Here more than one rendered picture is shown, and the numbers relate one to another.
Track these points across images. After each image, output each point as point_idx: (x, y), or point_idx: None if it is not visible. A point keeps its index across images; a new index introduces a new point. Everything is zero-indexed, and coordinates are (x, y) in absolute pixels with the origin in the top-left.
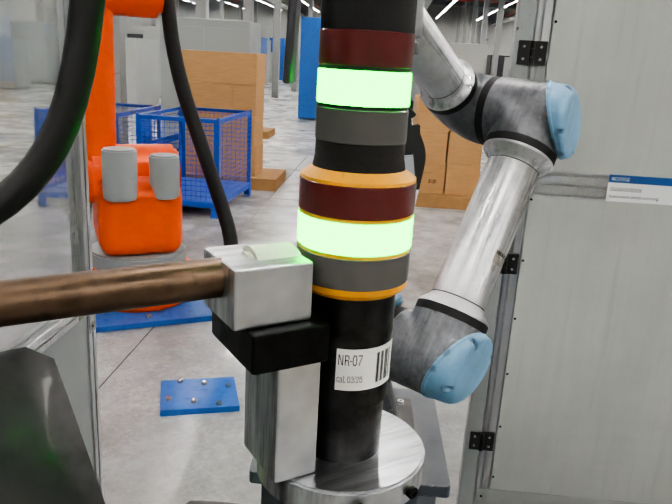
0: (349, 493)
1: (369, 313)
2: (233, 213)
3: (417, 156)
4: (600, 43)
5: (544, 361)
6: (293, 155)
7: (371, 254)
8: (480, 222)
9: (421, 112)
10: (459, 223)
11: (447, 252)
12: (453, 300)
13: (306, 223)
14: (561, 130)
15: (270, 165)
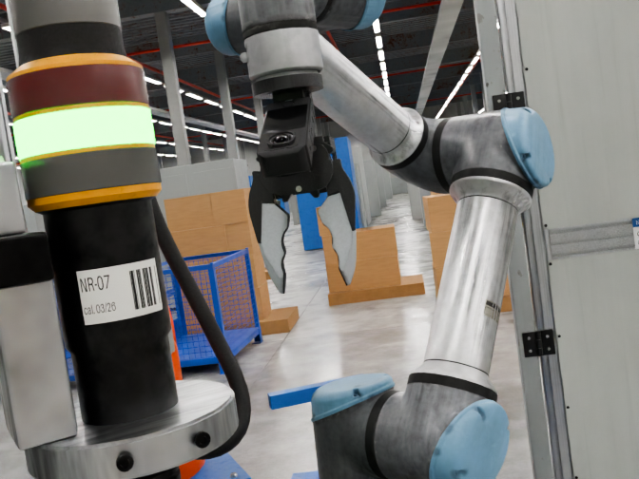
0: (109, 444)
1: (105, 221)
2: (245, 364)
3: (344, 193)
4: (581, 81)
5: (617, 453)
6: (304, 290)
7: (84, 143)
8: (460, 273)
9: (433, 214)
10: (502, 327)
11: (494, 361)
12: (446, 367)
13: (15, 131)
14: (528, 155)
15: (280, 305)
